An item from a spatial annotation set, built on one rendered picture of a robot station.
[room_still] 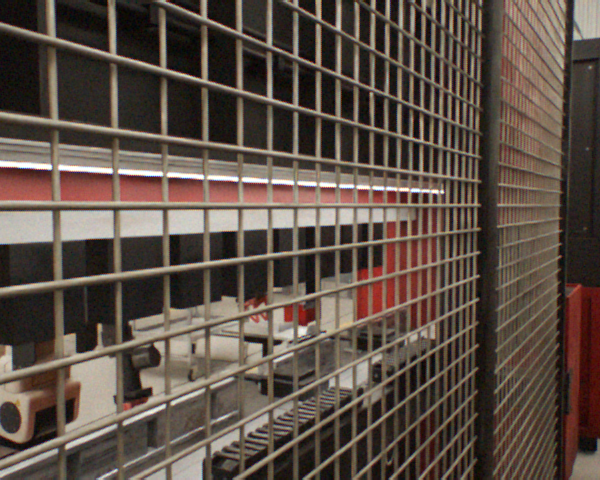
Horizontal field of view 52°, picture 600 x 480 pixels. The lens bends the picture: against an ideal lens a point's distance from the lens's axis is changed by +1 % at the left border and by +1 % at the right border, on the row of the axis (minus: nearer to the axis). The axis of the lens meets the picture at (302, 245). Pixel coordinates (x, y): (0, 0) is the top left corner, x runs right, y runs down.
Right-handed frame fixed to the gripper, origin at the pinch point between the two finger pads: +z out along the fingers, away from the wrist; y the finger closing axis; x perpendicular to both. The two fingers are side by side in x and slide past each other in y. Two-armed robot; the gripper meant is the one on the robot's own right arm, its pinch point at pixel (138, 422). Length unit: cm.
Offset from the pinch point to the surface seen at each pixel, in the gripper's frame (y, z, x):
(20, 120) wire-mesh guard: 132, -29, -105
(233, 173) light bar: 76, -48, -28
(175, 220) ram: 54, -45, -23
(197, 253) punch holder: 51, -38, -16
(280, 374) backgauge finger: 62, -8, -9
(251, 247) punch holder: 50, -39, 5
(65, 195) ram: 57, -49, -51
